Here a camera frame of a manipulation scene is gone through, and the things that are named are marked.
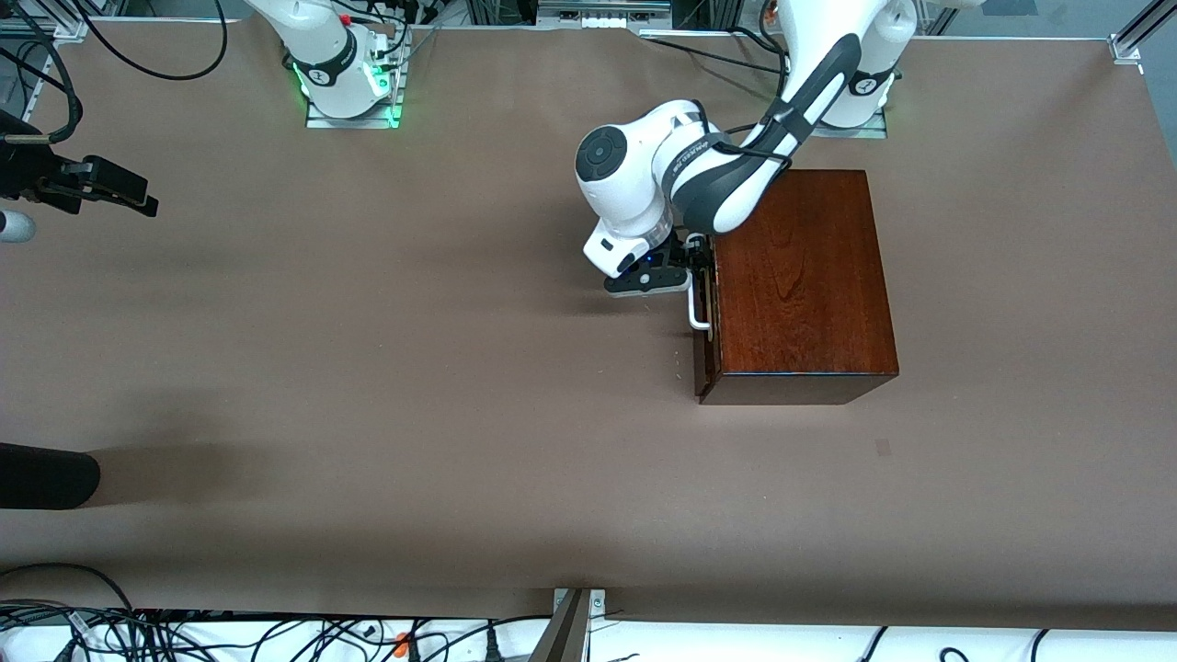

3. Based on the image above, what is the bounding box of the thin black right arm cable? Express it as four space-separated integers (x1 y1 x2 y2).
81 0 228 82

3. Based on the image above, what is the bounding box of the grey cable with white tag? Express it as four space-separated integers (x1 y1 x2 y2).
0 602 102 662

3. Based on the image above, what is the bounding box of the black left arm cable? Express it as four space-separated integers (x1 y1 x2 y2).
708 55 794 180

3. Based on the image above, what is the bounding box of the white power strip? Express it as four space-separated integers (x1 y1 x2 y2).
536 0 674 30

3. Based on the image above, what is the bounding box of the black looped floor cable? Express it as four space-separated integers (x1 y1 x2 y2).
0 563 139 635

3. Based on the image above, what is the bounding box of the aluminium profile bar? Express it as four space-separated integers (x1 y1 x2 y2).
531 588 606 662

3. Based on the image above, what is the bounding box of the aluminium frame corner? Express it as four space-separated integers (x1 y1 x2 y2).
1110 0 1177 63
0 0 88 125

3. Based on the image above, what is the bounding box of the dark brown wooden cabinet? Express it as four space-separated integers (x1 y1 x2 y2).
696 169 899 406

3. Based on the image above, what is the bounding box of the black foam cylinder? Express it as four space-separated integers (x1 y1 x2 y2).
0 442 101 510

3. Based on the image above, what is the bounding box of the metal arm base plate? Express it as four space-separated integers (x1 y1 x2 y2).
305 87 406 130
809 108 889 140

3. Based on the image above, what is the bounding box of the black cable on table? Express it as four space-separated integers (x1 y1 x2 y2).
639 32 790 76

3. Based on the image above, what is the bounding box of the thick black gripper cable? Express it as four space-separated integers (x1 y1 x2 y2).
0 0 86 143

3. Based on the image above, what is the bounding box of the long black floor cable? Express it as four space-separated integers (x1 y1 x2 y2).
138 612 554 662

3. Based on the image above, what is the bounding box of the wooden drawer with white handle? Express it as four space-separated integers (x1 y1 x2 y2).
688 234 721 398

